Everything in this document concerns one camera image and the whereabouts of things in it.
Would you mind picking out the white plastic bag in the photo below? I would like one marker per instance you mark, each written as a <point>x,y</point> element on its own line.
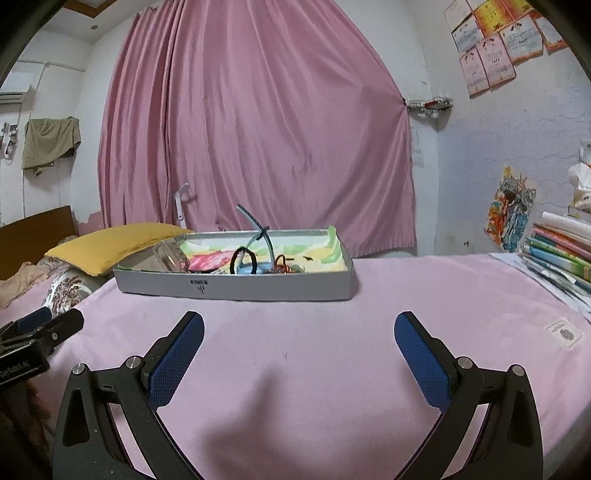
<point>581,182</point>

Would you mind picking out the white clip-on stand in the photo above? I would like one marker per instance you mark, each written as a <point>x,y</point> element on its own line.
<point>180,205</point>

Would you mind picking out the pink bed sheet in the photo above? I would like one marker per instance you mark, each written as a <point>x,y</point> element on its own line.
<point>323,369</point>

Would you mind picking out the beige crumpled cloth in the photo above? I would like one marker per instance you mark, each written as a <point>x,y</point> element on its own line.
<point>23,284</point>

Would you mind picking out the wall socket with plugs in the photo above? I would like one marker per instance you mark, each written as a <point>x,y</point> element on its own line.
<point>9,141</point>

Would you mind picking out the olive hanging cloth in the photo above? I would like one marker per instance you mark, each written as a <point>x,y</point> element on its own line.
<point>48,143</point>

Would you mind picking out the clear plastic hair claw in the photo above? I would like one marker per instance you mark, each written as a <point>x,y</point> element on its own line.
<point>173,257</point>

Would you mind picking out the group of wall certificates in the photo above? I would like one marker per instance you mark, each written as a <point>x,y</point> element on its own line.
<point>494,50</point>

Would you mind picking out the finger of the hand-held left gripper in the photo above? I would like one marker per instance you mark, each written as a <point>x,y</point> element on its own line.
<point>60,330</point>
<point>30,319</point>

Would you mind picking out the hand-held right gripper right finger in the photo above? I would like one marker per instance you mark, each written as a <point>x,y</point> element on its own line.
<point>422,364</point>

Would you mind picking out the white air conditioner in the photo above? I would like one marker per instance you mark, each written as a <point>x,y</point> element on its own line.
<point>14,96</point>

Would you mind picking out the wooden headboard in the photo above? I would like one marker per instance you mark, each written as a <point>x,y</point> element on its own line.
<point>32,235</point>

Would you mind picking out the cartoon wall poster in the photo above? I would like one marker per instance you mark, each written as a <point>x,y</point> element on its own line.
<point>510,212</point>

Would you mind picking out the loose white papers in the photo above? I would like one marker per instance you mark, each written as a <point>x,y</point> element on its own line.
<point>531,272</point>

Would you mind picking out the grey shallow box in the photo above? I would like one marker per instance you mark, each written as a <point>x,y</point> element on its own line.
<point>254,287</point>

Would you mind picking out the white fabric label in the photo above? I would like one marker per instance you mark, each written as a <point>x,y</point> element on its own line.
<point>563,333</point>

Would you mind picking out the colourful floral cloth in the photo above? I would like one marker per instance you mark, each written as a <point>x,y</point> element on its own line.
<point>323,258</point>

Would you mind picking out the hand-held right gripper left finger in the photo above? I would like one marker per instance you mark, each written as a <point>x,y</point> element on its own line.
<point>178,360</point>

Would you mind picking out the person's left hand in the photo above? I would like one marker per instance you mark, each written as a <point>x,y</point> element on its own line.
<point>37,401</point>

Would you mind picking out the stack of books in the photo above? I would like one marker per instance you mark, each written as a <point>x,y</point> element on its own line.
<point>561,251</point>

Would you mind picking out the pink curtain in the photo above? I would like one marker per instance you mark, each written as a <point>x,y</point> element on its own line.
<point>254,115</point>

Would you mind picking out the yellow pillow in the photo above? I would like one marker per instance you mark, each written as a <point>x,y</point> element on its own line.
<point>115,247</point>

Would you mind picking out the silver floral pillow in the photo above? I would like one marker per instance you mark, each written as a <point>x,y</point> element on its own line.
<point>69,290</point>

